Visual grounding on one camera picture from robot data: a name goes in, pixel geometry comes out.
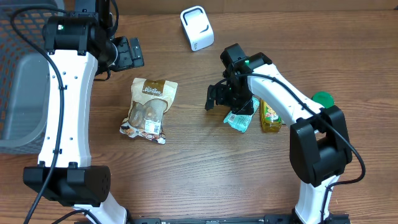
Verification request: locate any teal tissue pack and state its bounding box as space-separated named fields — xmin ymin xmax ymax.
xmin=223 ymin=97 xmax=260 ymax=133

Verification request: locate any yellow liquid bottle silver cap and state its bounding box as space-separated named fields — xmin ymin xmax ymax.
xmin=260 ymin=100 xmax=282 ymax=133

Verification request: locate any brown snack wrapper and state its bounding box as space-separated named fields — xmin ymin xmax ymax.
xmin=119 ymin=78 xmax=178 ymax=144

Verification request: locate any green lidded jar with tissues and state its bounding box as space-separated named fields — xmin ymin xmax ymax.
xmin=312 ymin=91 xmax=335 ymax=108

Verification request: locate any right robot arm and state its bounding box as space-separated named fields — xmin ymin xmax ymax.
xmin=205 ymin=44 xmax=353 ymax=223

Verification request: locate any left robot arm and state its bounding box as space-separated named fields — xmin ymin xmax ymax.
xmin=23 ymin=1 xmax=144 ymax=223

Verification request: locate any white barcode scanner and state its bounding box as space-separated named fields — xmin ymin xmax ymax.
xmin=180 ymin=6 xmax=215 ymax=52

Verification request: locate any dark grey plastic basket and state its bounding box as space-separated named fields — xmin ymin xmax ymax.
xmin=1 ymin=0 xmax=65 ymax=154

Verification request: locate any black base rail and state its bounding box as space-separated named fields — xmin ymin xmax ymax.
xmin=130 ymin=213 xmax=351 ymax=224

